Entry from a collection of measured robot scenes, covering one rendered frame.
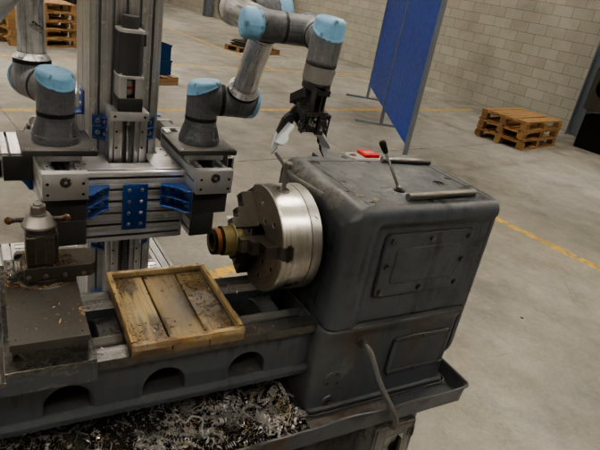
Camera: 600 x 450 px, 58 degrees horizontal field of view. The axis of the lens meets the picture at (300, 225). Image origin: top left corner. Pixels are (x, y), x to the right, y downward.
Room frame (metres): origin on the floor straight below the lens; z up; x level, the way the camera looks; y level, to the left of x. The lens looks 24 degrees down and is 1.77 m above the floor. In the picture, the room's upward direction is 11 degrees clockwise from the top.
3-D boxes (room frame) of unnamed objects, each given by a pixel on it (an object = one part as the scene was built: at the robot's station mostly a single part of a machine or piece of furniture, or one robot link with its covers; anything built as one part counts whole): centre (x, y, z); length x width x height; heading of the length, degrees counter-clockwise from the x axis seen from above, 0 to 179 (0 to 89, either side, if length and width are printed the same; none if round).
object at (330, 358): (1.66, -0.26, 0.43); 0.60 x 0.48 x 0.86; 122
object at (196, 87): (1.96, 0.43, 1.33); 0.13 x 0.12 x 0.14; 113
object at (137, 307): (1.28, 0.31, 0.89); 0.36 x 0.30 x 0.04; 32
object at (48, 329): (1.11, 0.61, 0.95); 0.43 x 0.17 x 0.05; 32
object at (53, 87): (1.68, 0.85, 1.33); 0.13 x 0.12 x 0.14; 56
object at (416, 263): (1.66, -0.26, 1.06); 0.59 x 0.48 x 0.39; 122
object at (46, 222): (1.17, 0.64, 1.13); 0.08 x 0.08 x 0.03
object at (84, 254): (1.18, 0.61, 0.99); 0.20 x 0.10 x 0.05; 122
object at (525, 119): (8.95, -3.23, 0.22); 1.25 x 0.86 x 0.44; 135
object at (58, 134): (1.68, 0.85, 1.21); 0.15 x 0.15 x 0.10
